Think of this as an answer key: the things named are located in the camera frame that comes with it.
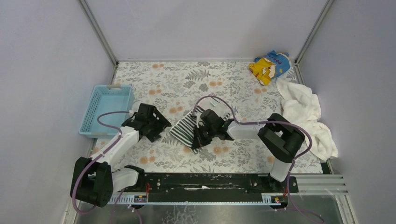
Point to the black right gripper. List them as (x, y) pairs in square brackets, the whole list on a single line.
[(200, 136)]

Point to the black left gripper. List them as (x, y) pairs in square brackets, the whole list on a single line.
[(155, 122)]

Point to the green white striped towel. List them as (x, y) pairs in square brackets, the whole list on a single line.
[(183, 129)]

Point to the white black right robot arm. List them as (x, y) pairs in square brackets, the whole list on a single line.
[(282, 138)]

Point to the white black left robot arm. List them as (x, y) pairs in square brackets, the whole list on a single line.
[(93, 180)]

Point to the floral patterned table mat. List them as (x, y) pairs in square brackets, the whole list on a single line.
[(174, 88)]

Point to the light blue plastic basket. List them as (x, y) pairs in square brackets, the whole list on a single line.
[(105, 98)]

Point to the blue yellow cartoon towel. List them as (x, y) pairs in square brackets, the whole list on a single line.
[(270, 66)]

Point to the white fluffy towel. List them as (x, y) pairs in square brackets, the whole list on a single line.
[(301, 107)]

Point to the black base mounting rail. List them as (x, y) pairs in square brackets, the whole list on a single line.
[(211, 183)]

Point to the white slotted cable duct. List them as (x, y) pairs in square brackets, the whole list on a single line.
[(210, 199)]

